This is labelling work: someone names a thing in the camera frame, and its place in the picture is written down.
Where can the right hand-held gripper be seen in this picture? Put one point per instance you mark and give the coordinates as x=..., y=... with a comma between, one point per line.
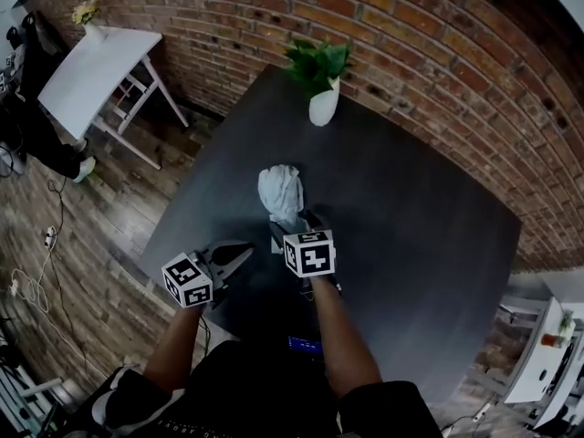
x=310, y=256

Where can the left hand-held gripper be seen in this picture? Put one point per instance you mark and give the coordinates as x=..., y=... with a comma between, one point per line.
x=189, y=283

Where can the white umbrella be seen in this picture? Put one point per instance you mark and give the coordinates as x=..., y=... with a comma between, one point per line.
x=280, y=190

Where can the person's right forearm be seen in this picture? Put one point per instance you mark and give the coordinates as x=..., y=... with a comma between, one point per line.
x=342, y=336

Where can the person's left forearm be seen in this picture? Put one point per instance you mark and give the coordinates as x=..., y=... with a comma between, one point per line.
x=175, y=349

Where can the dark grey table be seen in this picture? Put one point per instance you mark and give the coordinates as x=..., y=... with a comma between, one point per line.
x=388, y=244

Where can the black device with blue screen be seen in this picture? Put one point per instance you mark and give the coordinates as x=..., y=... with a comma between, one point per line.
x=305, y=346

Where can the white vase with green plant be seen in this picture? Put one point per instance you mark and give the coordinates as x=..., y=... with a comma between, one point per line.
x=324, y=105

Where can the person's black clothing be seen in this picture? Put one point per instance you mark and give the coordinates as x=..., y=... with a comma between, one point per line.
x=255, y=390

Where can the white power strip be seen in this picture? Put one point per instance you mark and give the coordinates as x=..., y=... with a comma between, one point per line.
x=481, y=412
x=13, y=286
x=50, y=236

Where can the white folding table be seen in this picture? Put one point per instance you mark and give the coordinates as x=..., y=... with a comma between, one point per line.
x=96, y=76

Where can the white metal rack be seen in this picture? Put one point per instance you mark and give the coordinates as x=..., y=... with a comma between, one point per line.
x=41, y=386

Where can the white vase with yellow flowers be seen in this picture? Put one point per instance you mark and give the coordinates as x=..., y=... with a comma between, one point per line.
x=93, y=30

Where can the red vase with plant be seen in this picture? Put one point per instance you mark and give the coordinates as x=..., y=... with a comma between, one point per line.
x=549, y=339

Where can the white side table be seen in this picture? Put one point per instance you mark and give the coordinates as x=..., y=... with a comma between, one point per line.
x=543, y=372

